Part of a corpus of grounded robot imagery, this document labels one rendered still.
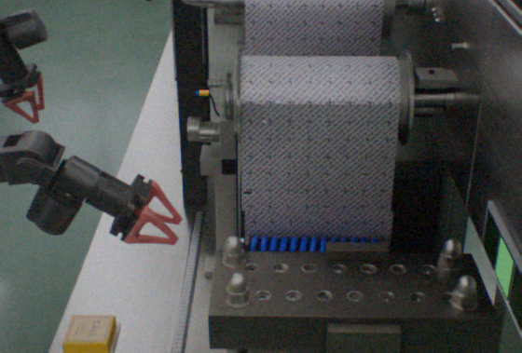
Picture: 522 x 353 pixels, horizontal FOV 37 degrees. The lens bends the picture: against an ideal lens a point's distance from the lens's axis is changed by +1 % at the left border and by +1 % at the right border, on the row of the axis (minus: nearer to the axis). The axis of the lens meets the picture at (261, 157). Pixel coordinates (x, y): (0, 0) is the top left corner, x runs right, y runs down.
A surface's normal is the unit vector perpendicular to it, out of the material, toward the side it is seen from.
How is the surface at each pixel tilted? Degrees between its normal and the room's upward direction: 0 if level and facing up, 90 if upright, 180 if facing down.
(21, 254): 0
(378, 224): 90
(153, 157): 0
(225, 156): 90
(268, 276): 0
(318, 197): 90
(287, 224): 90
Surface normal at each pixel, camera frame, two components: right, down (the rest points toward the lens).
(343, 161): -0.01, 0.45
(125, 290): 0.00, -0.89
